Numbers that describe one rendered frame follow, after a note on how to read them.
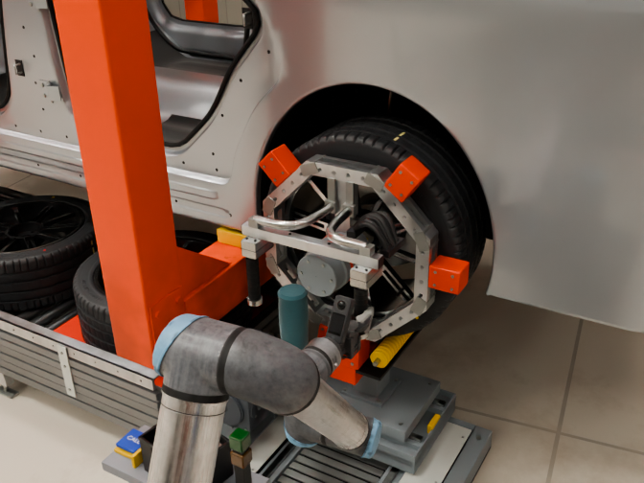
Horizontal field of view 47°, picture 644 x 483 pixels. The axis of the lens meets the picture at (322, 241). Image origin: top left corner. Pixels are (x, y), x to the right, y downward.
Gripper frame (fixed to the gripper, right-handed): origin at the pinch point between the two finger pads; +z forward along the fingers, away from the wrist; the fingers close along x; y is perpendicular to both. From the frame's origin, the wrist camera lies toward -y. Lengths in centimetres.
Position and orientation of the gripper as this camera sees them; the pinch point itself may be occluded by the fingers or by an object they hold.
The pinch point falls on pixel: (364, 306)
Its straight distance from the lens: 196.1
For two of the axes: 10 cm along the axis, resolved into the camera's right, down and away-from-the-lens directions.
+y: 0.2, 8.9, 4.6
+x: 8.6, 2.2, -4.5
